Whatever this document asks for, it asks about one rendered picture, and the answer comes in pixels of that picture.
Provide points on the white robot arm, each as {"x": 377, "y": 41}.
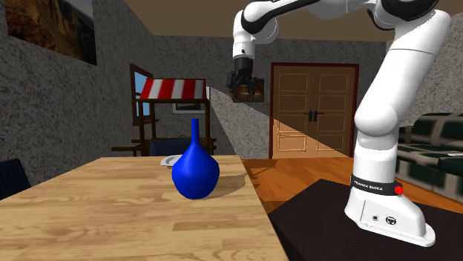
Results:
{"x": 398, "y": 90}

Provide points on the wooden stall with striped awning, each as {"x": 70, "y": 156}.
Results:
{"x": 170, "y": 108}

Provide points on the white plate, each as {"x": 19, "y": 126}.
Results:
{"x": 170, "y": 160}

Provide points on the green and white sofa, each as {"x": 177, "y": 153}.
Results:
{"x": 434, "y": 152}

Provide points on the window with brown frame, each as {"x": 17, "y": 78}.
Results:
{"x": 139, "y": 94}

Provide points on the dark robot stand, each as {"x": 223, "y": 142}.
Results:
{"x": 325, "y": 224}

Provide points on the white framed wall picture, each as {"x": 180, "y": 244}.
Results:
{"x": 188, "y": 107}

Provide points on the brown double door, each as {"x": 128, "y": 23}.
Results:
{"x": 313, "y": 112}

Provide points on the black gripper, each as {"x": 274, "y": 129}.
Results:
{"x": 243, "y": 68}

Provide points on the large landscape wall picture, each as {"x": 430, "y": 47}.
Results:
{"x": 50, "y": 25}

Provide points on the blue round vase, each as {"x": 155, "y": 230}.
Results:
{"x": 195, "y": 173}

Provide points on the small brown wall picture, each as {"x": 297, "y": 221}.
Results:
{"x": 257, "y": 94}

